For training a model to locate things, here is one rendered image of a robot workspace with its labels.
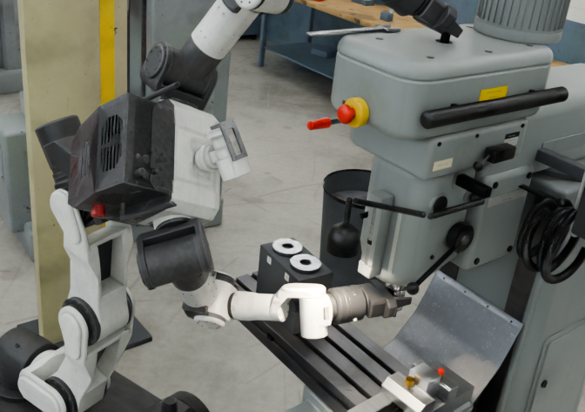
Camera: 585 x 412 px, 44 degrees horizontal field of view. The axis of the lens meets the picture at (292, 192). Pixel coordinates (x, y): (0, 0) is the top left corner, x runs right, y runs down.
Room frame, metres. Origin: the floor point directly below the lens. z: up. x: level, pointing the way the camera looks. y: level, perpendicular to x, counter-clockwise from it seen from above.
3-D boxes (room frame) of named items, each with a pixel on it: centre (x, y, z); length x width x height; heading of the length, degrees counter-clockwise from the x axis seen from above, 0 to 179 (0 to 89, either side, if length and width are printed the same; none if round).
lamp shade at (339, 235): (1.35, -0.12, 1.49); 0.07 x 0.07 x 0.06
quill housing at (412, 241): (1.54, -0.29, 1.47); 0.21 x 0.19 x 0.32; 40
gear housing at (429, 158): (1.56, -0.32, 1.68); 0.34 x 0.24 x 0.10; 130
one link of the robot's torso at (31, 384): (1.72, 0.63, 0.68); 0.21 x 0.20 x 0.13; 58
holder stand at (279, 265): (1.82, -0.03, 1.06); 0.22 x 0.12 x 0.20; 35
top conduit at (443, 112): (1.45, -0.41, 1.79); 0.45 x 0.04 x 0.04; 130
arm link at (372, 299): (1.49, -0.20, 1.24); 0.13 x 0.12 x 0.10; 27
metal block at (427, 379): (1.43, -0.38, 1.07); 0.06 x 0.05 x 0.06; 43
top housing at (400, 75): (1.54, -0.30, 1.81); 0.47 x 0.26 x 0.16; 130
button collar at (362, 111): (1.39, -0.11, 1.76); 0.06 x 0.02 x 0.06; 40
